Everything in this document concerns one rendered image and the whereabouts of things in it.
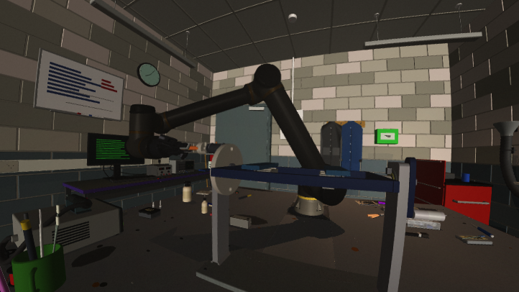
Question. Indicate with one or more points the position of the grey board with yellow print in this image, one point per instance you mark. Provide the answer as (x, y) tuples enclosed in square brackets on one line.
[(473, 239)]

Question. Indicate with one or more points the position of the white roll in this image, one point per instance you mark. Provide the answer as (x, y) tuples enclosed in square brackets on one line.
[(430, 215)]

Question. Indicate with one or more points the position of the blue cup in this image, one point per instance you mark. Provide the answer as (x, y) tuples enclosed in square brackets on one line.
[(466, 177)]

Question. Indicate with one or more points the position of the black monitor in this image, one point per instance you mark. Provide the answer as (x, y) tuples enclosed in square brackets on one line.
[(106, 149)]

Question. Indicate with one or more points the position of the dark pen with yellow band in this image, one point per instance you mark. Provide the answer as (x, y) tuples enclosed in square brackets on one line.
[(29, 241)]

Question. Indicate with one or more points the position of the white smoke detector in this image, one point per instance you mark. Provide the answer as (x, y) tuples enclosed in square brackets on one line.
[(292, 17)]

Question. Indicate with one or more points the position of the blue holder frame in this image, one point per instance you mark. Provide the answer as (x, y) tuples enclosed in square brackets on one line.
[(304, 179)]

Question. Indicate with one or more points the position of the red drawer cabinet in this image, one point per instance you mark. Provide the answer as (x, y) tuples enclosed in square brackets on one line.
[(468, 201)]

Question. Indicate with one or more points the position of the grey coat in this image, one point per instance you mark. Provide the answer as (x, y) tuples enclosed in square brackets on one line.
[(331, 142)]

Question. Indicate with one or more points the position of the grey power supply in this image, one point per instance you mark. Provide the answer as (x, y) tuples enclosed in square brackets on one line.
[(159, 170)]

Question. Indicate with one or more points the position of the small white bottle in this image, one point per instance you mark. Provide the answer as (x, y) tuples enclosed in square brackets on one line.
[(204, 206)]

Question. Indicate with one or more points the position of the grey round disc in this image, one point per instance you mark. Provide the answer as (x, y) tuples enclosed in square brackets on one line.
[(225, 170)]

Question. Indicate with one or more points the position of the blue end plate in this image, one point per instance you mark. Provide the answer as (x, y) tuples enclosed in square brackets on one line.
[(411, 186)]

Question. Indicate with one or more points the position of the green wall box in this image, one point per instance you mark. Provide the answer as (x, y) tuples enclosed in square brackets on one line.
[(387, 136)]

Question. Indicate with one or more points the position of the small grey box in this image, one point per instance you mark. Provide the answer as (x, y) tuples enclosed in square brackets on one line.
[(240, 222)]

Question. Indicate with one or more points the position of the white thin stick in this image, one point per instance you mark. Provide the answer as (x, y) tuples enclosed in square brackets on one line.
[(56, 227), (41, 233)]

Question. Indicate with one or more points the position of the flat grey box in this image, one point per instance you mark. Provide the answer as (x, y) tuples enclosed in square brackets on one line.
[(423, 224)]

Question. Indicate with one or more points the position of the grey holder stand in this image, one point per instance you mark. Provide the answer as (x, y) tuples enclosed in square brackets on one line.
[(220, 227)]

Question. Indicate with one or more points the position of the grey bench device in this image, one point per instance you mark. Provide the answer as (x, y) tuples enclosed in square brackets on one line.
[(77, 229)]

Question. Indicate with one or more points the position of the black marker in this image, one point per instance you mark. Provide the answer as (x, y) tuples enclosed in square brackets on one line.
[(416, 234)]

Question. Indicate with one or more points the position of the round wall clock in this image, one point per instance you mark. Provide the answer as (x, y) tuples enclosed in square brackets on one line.
[(149, 74)]

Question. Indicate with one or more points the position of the grey-blue door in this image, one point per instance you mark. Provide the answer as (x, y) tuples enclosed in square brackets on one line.
[(243, 146)]

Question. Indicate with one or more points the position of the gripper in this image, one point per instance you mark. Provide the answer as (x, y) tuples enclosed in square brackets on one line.
[(168, 147)]

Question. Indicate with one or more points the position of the orange small piece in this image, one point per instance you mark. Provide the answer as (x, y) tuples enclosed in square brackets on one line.
[(373, 216)]

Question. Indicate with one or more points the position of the blue coat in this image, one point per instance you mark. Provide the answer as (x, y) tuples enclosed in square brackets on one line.
[(352, 146)]

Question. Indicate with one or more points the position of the orange bolt knob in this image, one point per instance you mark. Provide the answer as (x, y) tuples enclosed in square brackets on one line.
[(193, 148)]

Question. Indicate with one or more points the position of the long ceiling light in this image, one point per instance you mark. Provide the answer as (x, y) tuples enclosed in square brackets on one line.
[(423, 39), (138, 28)]

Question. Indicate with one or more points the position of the dark red cabinet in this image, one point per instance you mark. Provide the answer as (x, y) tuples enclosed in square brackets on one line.
[(430, 180)]

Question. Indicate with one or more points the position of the dark shelf with purple edge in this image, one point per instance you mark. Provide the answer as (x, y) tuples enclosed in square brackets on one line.
[(133, 182)]

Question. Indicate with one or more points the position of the small black box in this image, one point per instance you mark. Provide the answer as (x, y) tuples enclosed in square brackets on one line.
[(149, 213)]

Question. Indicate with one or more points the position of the white notice board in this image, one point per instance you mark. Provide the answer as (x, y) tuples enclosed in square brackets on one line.
[(79, 85)]

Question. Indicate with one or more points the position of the green mug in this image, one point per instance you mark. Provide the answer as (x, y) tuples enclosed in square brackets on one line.
[(40, 272)]

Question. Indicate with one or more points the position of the grey shoot bolt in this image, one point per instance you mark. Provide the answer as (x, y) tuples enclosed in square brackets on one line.
[(213, 148)]

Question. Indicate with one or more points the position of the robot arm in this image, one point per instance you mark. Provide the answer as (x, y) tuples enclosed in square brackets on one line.
[(284, 113)]

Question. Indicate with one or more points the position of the grey oscilloscope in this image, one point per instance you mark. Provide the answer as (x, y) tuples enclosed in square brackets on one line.
[(182, 166)]

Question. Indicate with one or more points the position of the white wall socket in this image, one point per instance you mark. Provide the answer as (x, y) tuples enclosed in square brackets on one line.
[(9, 166)]

